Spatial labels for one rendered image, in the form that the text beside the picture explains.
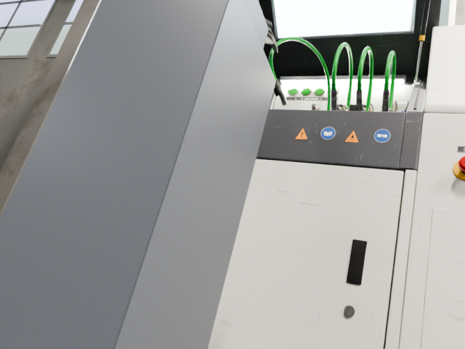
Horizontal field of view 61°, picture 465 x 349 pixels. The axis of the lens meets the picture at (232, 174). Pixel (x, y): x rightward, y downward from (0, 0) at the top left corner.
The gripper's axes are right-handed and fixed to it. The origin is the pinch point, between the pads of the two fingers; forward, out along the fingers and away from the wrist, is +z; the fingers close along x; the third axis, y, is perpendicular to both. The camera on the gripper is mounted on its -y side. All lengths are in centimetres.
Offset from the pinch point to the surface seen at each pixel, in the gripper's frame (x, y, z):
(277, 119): 10.4, 25.8, 24.6
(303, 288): 13, 51, 65
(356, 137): 27, 22, 40
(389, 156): 33, 22, 48
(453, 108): 46, 9, 45
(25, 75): -425, -90, -246
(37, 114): -379, -62, -167
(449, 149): 44, 17, 53
